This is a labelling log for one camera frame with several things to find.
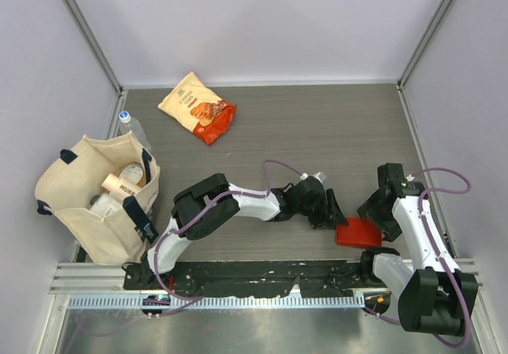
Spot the beige canvas tote bag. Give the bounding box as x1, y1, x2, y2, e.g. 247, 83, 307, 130
35, 133, 160, 265

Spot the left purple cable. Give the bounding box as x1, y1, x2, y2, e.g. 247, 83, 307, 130
152, 159, 306, 317

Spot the aluminium frame rail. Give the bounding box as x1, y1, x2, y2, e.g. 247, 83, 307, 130
48, 258, 485, 294

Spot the beige cylindrical bottle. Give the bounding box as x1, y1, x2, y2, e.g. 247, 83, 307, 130
102, 174, 142, 201

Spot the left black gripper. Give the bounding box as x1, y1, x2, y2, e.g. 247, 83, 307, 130
295, 190, 348, 231

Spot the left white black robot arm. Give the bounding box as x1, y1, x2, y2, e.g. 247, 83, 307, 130
140, 173, 348, 290

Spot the clear plastic water bottle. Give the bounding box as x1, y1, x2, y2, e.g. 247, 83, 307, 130
118, 110, 152, 152

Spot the cassava chips bag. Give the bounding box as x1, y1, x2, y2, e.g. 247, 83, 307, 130
158, 72, 237, 145

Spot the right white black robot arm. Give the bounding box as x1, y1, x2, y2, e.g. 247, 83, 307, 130
357, 163, 479, 347

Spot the purple cable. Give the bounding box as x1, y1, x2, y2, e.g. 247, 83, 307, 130
363, 167, 473, 348
152, 159, 306, 317

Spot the red paper box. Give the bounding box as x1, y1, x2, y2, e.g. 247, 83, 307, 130
335, 217, 383, 248

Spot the white slotted cable duct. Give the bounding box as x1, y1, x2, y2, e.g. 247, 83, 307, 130
67, 293, 365, 310

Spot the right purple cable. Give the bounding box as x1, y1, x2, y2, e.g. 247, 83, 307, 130
363, 167, 473, 348

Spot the white pouch in bag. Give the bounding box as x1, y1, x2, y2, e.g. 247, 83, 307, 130
89, 193, 122, 218

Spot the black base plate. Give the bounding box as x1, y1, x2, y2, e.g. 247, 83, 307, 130
122, 259, 408, 298

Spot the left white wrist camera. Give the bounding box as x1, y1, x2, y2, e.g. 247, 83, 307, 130
300, 171, 326, 184

